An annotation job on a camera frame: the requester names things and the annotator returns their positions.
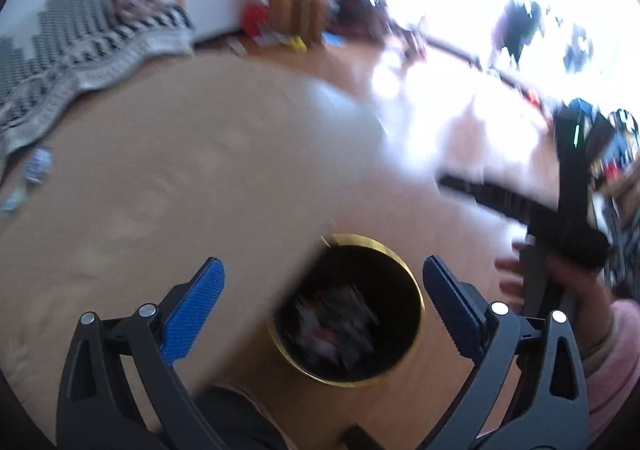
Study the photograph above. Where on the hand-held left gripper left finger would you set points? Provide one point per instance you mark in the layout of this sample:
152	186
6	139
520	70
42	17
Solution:
195	312

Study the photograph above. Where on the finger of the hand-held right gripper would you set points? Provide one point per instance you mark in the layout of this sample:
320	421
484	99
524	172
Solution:
500	200

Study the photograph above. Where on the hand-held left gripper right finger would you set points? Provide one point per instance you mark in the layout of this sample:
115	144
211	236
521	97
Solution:
452	310

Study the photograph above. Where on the black gold-rimmed bin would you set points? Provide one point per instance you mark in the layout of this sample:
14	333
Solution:
395	290

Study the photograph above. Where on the clear plastic bag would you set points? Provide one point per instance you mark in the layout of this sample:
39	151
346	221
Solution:
350	315

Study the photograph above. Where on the person's right forearm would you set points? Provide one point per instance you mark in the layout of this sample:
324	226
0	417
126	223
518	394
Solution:
615	370

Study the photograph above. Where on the person's right hand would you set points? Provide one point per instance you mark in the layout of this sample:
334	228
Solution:
580	295

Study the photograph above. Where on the small red toy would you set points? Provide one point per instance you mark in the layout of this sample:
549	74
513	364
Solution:
532	97

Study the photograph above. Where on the pale blue wrapper scrap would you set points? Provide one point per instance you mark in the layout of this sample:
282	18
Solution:
12	200

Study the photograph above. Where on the blue white crumpled wrapper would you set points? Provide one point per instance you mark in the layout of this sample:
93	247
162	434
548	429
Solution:
39	164

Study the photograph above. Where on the blue floor mat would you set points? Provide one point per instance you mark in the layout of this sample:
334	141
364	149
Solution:
332	37

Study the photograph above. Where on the yellow toy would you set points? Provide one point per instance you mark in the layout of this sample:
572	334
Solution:
298	43

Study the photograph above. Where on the beige slipper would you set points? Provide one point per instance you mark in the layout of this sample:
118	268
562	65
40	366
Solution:
236	47

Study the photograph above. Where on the scattered papers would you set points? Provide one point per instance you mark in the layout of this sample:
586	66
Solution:
270	38

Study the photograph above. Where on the black white striped blanket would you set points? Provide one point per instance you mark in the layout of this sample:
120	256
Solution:
75	49

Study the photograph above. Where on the red bucket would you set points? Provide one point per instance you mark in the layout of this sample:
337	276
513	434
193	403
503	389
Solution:
255	14

